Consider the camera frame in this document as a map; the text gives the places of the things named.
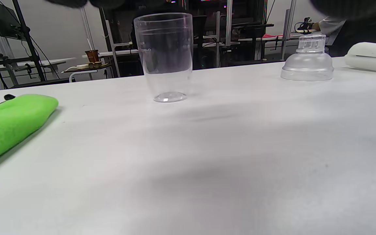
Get white sponge cup brush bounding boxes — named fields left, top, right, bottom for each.
left=344, top=42, right=376, bottom=72

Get person's left hand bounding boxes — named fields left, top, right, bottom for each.
left=44, top=0, right=376, bottom=19

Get brown paper container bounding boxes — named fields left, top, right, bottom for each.
left=85, top=50, right=101, bottom=63

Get clear plastic shaker cup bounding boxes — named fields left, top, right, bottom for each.
left=133, top=12, right=194, bottom=103

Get brown side table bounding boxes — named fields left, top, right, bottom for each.
left=61, top=61, right=112, bottom=82

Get green microfibre cloth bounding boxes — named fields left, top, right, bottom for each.
left=0, top=94, right=59, bottom=171

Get cream white device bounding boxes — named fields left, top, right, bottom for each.
left=62, top=64, right=91, bottom=73

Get clear plastic shaker lid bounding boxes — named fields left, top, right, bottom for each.
left=280, top=33, right=335, bottom=82

